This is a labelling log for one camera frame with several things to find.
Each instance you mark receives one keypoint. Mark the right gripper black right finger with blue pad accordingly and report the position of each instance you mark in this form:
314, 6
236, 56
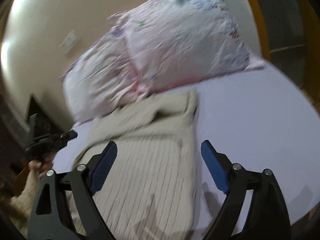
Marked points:
267, 217

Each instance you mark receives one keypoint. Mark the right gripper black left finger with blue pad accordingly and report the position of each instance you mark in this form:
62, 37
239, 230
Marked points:
51, 217

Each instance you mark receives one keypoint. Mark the beige ribbed knit sweater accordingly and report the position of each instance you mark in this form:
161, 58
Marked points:
149, 192

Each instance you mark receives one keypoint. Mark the cream knit sleeve forearm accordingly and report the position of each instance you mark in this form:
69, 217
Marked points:
19, 208

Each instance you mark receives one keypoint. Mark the person's left hand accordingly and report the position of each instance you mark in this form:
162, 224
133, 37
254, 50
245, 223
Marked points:
41, 168

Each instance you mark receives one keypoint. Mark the dark bedside cabinet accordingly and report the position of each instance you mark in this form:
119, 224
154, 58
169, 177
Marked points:
40, 114

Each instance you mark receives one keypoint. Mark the pink floral pillow left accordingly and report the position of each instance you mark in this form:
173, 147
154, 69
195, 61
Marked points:
102, 79

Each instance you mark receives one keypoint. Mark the pink floral pillow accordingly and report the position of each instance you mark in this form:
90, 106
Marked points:
172, 43
102, 79

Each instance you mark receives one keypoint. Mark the lavender bed sheet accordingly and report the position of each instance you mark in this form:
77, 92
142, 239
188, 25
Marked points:
258, 119

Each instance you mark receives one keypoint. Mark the pink floral pillow right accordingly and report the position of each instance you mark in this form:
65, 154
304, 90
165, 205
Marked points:
172, 43

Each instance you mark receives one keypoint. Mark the white wall switch plate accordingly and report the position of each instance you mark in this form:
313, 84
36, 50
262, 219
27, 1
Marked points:
68, 43

